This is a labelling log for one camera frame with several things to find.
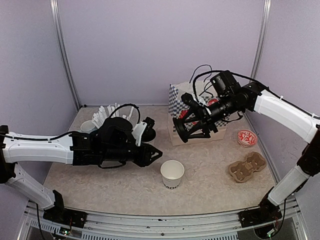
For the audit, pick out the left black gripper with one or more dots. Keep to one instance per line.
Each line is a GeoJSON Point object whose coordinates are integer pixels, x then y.
{"type": "Point", "coordinates": [143, 159]}

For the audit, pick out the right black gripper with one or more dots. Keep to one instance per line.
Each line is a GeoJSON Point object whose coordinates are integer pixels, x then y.
{"type": "Point", "coordinates": [206, 120]}

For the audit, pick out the black plastic cup lid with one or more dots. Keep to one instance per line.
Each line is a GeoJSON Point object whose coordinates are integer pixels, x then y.
{"type": "Point", "coordinates": [148, 136]}

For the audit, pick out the brown cardboard cup carrier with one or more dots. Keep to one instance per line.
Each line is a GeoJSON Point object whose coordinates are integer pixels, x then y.
{"type": "Point", "coordinates": [242, 171]}

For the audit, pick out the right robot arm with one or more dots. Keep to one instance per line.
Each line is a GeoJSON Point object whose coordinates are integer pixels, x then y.
{"type": "Point", "coordinates": [256, 97]}

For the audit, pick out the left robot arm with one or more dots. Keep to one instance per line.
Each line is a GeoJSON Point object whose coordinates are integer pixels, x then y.
{"type": "Point", "coordinates": [117, 140]}

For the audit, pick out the red patterned small bowl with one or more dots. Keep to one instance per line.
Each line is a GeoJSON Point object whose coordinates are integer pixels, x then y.
{"type": "Point", "coordinates": [246, 138]}

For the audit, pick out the bundle of wrapped white straws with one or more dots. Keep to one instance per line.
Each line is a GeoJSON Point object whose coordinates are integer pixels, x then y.
{"type": "Point", "coordinates": [112, 111]}

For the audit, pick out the light blue ceramic mug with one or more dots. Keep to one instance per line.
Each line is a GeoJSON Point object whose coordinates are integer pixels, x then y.
{"type": "Point", "coordinates": [87, 127]}

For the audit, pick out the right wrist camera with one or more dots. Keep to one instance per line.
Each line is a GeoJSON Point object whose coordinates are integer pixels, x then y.
{"type": "Point", "coordinates": [200, 102]}

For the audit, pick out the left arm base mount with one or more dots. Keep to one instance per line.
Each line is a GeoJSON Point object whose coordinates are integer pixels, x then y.
{"type": "Point", "coordinates": [59, 214]}

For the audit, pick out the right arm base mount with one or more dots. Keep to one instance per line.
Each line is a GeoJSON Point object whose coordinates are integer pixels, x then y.
{"type": "Point", "coordinates": [260, 215]}

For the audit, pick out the aluminium front rail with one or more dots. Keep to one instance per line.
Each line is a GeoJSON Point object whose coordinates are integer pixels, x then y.
{"type": "Point", "coordinates": [107, 226]}

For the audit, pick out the right aluminium corner post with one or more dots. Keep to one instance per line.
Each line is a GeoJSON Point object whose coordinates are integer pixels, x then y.
{"type": "Point", "coordinates": [261, 38]}

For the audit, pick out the aluminium corner post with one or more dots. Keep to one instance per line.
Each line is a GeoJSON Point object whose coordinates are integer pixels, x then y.
{"type": "Point", "coordinates": [261, 38]}
{"type": "Point", "coordinates": [63, 53]}

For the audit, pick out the left aluminium corner post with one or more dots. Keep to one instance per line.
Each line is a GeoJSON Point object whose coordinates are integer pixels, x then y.
{"type": "Point", "coordinates": [63, 53]}

